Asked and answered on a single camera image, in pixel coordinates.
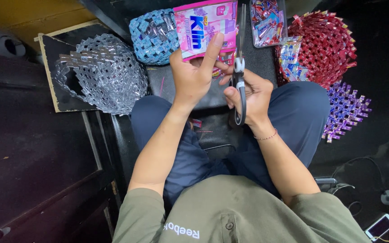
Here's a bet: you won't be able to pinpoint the blue white wrapper strip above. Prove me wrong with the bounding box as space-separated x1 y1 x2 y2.
278 36 310 82

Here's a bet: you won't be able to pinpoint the olive green shirt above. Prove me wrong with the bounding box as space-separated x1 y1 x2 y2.
112 174 372 243

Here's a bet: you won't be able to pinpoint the white smartphone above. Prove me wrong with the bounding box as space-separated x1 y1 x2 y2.
365 213 389 241

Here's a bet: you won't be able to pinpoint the red woven wrapper basket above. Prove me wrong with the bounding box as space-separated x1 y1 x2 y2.
276 10 358 90

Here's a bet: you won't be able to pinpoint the blue woven wrapper basket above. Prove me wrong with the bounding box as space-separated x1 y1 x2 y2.
129 8 180 66

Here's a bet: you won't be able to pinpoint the pink detergent sachet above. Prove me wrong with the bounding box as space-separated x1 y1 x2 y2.
173 0 238 62

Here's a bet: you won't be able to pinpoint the purple woven wrapper mat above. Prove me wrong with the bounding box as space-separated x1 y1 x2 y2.
322 81 373 143

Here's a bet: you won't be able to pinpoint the clear box of wrappers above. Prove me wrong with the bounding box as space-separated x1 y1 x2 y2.
250 0 288 48

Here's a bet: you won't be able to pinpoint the dark wooden cabinet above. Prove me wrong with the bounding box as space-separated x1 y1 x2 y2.
0 51 127 243

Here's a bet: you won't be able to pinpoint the dark blue trousers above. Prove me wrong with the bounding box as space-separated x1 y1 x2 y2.
130 81 331 211

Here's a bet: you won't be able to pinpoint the person's right hand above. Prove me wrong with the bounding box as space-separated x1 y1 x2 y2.
219 65 274 127

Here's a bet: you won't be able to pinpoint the silver woven wrapper basket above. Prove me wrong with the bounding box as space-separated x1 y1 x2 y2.
53 33 149 116

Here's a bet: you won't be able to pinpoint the red string bracelet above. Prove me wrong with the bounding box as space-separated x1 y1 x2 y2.
253 128 279 141

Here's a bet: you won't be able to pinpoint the dark wooden board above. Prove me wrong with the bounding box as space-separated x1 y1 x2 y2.
38 20 114 113

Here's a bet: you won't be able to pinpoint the person's left hand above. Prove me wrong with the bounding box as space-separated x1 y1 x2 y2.
169 32 229 107

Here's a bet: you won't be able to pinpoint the black cable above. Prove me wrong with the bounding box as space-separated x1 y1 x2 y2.
330 156 386 216

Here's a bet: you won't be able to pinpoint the black grey scissors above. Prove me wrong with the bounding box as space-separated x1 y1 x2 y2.
232 4 248 127

